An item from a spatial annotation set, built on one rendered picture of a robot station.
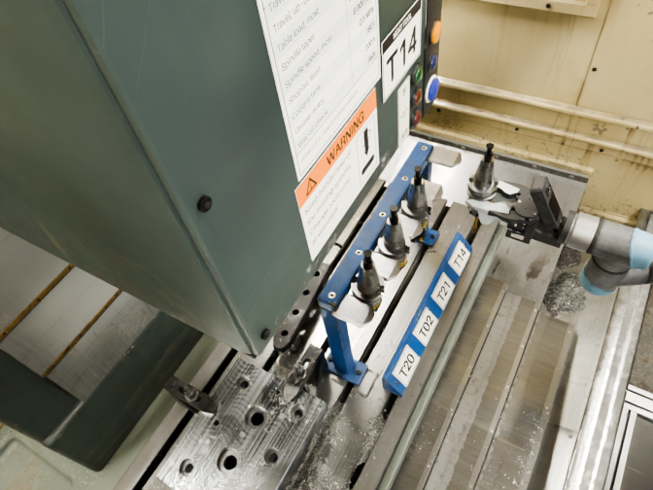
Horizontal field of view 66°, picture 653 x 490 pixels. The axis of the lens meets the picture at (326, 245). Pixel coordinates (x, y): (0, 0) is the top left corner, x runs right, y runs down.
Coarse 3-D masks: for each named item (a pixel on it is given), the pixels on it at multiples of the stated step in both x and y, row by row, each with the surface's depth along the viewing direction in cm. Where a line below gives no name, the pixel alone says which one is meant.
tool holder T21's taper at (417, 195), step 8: (416, 184) 99; (424, 184) 99; (408, 192) 102; (416, 192) 100; (424, 192) 100; (408, 200) 102; (416, 200) 101; (424, 200) 101; (408, 208) 104; (416, 208) 102; (424, 208) 103
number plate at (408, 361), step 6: (408, 348) 115; (402, 354) 113; (408, 354) 114; (414, 354) 115; (402, 360) 113; (408, 360) 114; (414, 360) 115; (396, 366) 112; (402, 366) 113; (408, 366) 114; (414, 366) 115; (396, 372) 111; (402, 372) 112; (408, 372) 114; (402, 378) 112; (408, 378) 113
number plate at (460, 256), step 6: (456, 246) 129; (462, 246) 130; (456, 252) 129; (462, 252) 130; (468, 252) 132; (450, 258) 127; (456, 258) 128; (462, 258) 130; (450, 264) 127; (456, 264) 128; (462, 264) 129; (456, 270) 128; (462, 270) 129
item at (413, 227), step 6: (402, 216) 104; (402, 222) 103; (408, 222) 103; (414, 222) 103; (420, 222) 102; (384, 228) 103; (402, 228) 102; (408, 228) 102; (414, 228) 102; (420, 228) 102; (408, 234) 101; (414, 234) 101
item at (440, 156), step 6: (432, 150) 115; (438, 150) 114; (444, 150) 114; (450, 150) 114; (432, 156) 113; (438, 156) 113; (444, 156) 113; (450, 156) 113; (456, 156) 113; (432, 162) 113; (438, 162) 112; (444, 162) 112; (450, 162) 112; (456, 162) 111
